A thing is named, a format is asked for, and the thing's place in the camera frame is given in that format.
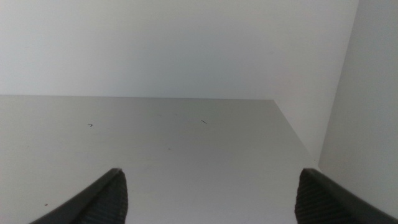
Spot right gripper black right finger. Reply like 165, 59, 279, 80
294, 168, 398, 224

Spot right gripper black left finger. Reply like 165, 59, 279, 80
29, 167, 129, 224

